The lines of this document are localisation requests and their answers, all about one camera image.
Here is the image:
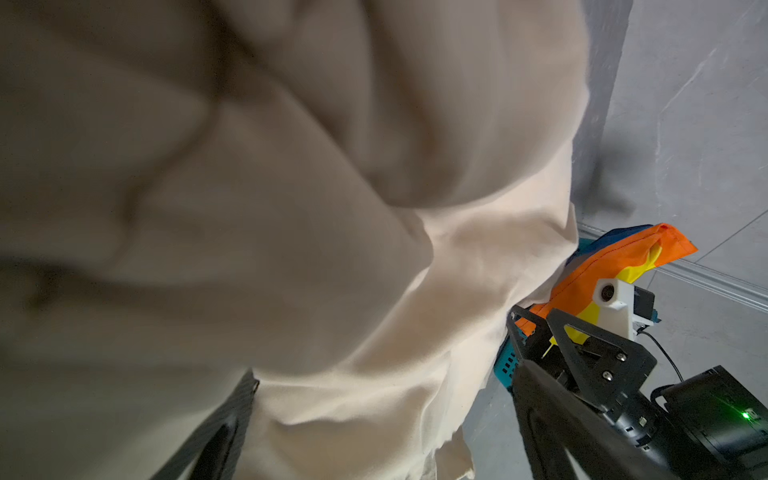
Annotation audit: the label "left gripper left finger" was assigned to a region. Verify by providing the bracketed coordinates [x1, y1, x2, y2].
[151, 370, 260, 480]

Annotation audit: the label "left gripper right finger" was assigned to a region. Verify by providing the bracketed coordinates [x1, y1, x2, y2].
[512, 360, 675, 479]

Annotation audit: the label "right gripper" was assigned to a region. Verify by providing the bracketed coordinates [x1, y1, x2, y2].
[507, 306, 679, 462]

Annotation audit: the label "beige shorts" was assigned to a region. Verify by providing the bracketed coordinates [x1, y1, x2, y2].
[1, 1, 589, 479]

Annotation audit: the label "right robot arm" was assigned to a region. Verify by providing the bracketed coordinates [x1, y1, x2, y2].
[508, 307, 767, 479]

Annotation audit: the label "rainbow striped shorts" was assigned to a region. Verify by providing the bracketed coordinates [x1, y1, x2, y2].
[530, 223, 697, 326]

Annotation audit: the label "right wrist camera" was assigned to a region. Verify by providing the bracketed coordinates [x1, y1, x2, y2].
[593, 279, 660, 340]

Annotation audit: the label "aluminium frame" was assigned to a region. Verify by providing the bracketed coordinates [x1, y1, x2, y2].
[575, 220, 768, 313]

